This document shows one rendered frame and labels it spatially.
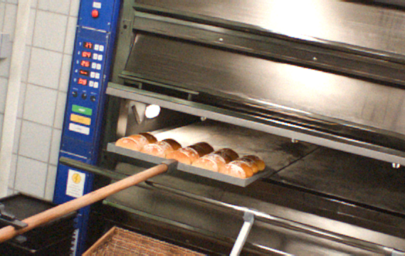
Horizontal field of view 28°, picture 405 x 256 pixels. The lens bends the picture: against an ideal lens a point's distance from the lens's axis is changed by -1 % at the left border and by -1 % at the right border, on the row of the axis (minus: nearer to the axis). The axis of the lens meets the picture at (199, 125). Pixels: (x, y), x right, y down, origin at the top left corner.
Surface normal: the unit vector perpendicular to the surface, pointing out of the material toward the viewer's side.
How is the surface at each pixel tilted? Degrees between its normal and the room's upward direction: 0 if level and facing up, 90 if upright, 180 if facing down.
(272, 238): 70
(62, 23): 90
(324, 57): 90
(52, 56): 90
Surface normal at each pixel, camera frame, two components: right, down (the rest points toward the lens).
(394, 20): -0.30, -0.22
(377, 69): -0.38, 0.11
